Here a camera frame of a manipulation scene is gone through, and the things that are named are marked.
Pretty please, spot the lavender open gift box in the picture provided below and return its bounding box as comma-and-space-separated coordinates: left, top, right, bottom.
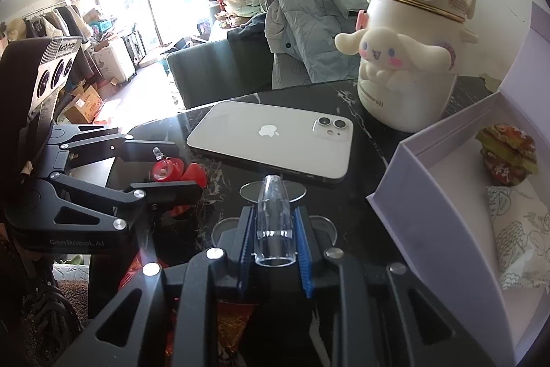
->
369, 6, 549, 366

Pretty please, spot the white smartphone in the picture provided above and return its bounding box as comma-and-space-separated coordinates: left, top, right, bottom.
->
186, 101, 353, 181

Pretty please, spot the white printed snack pack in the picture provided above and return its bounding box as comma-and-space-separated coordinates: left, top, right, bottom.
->
487, 181, 549, 290

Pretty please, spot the grey-green puffer jacket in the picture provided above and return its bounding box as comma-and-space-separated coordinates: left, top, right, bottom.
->
262, 0, 375, 87

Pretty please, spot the brown cereal snack pack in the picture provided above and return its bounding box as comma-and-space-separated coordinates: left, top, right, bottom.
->
475, 123, 539, 186

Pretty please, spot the dark green sofa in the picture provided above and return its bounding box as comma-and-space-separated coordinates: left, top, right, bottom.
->
167, 14, 273, 109

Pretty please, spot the red plastic flower suction toy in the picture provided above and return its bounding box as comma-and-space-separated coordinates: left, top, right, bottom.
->
150, 147, 208, 189

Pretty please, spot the clear plastic cap holder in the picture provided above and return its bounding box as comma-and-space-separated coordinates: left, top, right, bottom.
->
205, 175, 345, 279

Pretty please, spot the white cinnamoroll water bottle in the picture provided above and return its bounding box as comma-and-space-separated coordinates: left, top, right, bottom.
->
335, 0, 478, 133

